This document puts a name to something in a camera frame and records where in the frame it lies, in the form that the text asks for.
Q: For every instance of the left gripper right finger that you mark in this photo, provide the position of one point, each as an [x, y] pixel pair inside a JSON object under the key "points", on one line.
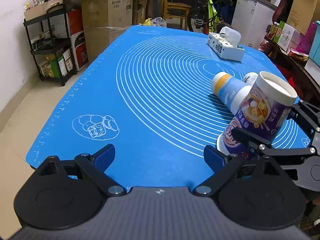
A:
{"points": [[224, 167]]}

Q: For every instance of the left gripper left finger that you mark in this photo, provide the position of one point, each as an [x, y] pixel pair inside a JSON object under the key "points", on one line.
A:
{"points": [[93, 167]]}

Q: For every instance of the purple paper cup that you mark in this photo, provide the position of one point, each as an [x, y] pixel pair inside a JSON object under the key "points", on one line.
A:
{"points": [[262, 112]]}

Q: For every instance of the blue white paper cup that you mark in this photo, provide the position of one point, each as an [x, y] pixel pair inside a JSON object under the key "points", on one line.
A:
{"points": [[230, 90]]}

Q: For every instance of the blue silicone baking mat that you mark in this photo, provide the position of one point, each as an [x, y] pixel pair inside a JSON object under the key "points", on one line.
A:
{"points": [[149, 95]]}

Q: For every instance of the dark wooden side table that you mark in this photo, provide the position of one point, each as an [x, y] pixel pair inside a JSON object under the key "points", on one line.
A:
{"points": [[305, 85]]}

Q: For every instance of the light blue storage bin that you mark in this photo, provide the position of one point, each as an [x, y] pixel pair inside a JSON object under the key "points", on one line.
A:
{"points": [[315, 48]]}

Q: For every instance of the white tissue box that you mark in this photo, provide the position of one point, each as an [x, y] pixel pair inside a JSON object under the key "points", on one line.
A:
{"points": [[226, 44]]}

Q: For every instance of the green white carton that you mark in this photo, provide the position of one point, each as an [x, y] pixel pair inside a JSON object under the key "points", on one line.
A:
{"points": [[284, 35]]}

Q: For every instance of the black shelf cart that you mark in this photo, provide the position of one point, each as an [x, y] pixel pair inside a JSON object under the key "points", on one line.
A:
{"points": [[51, 52]]}

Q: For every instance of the black bicycle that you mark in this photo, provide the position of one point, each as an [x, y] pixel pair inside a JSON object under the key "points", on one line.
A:
{"points": [[205, 15]]}

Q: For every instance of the white chest freezer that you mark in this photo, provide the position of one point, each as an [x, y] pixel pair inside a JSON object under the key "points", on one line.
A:
{"points": [[251, 19]]}

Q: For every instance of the lower cardboard box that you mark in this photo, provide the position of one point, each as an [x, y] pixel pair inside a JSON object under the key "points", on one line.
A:
{"points": [[104, 21]]}

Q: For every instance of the tall brown cardboard box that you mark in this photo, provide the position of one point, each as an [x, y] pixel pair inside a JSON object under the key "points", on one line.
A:
{"points": [[302, 13]]}

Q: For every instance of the wooden chair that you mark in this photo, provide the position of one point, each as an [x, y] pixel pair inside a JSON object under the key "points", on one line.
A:
{"points": [[176, 10]]}

